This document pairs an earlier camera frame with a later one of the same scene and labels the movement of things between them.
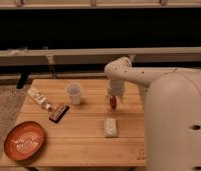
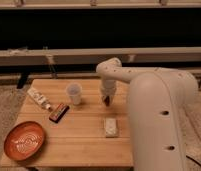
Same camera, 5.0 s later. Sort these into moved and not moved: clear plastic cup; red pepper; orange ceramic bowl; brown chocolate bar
Moved: red pepper
Not moved: clear plastic cup; brown chocolate bar; orange ceramic bowl
